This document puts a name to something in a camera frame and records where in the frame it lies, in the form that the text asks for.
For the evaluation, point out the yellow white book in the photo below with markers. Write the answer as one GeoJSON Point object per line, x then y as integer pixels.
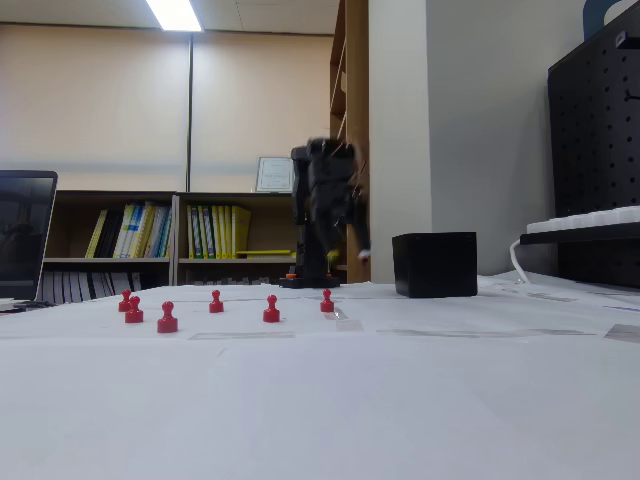
{"type": "Point", "coordinates": [125, 230]}

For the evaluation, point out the low wooden bookshelf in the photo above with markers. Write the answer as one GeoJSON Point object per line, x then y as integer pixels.
{"type": "Point", "coordinates": [70, 225]}
{"type": "Point", "coordinates": [182, 225]}

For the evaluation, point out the yellow slim book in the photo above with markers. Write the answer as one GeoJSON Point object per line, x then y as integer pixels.
{"type": "Point", "coordinates": [96, 235]}

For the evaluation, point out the white paper table cover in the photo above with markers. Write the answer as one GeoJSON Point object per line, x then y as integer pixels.
{"type": "Point", "coordinates": [320, 400]}

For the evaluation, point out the black binders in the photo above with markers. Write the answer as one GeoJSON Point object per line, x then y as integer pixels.
{"type": "Point", "coordinates": [110, 235]}

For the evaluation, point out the blue white books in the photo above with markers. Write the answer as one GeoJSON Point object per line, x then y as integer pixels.
{"type": "Point", "coordinates": [152, 230]}

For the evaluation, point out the yellow flat folder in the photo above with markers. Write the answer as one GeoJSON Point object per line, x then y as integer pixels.
{"type": "Point", "coordinates": [262, 252]}

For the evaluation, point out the beige roller blind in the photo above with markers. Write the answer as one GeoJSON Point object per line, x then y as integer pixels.
{"type": "Point", "coordinates": [260, 100]}
{"type": "Point", "coordinates": [90, 100]}

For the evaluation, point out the black pegboard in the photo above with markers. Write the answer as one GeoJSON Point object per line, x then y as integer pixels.
{"type": "Point", "coordinates": [595, 125]}

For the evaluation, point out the framed certificate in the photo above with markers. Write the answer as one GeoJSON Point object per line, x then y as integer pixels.
{"type": "Point", "coordinates": [272, 175]}

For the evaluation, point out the dark blue round object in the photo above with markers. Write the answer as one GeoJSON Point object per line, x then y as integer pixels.
{"type": "Point", "coordinates": [595, 15]}

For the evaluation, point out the dark laptop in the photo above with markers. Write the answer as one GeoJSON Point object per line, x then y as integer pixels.
{"type": "Point", "coordinates": [22, 235]}

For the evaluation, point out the wide yellow binder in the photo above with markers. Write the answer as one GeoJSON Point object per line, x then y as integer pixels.
{"type": "Point", "coordinates": [241, 232]}

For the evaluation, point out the red pawn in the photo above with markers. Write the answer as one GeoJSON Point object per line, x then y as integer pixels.
{"type": "Point", "coordinates": [134, 315]}
{"type": "Point", "coordinates": [125, 302]}
{"type": "Point", "coordinates": [167, 325]}
{"type": "Point", "coordinates": [327, 305]}
{"type": "Point", "coordinates": [271, 315]}
{"type": "Point", "coordinates": [215, 305]}

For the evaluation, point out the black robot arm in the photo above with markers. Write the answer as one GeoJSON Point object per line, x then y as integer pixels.
{"type": "Point", "coordinates": [300, 185]}

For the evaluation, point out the grey binder row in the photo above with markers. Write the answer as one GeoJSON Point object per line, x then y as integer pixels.
{"type": "Point", "coordinates": [85, 287]}

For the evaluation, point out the tall wooden bookshelf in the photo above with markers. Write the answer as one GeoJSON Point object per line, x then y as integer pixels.
{"type": "Point", "coordinates": [357, 50]}

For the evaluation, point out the ceiling light panel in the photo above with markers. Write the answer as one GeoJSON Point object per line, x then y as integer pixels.
{"type": "Point", "coordinates": [175, 15]}

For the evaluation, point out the yellow green binder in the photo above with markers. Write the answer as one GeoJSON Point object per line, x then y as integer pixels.
{"type": "Point", "coordinates": [202, 232]}
{"type": "Point", "coordinates": [191, 232]}

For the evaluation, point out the black open box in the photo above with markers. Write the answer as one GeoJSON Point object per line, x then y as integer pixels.
{"type": "Point", "coordinates": [435, 265]}

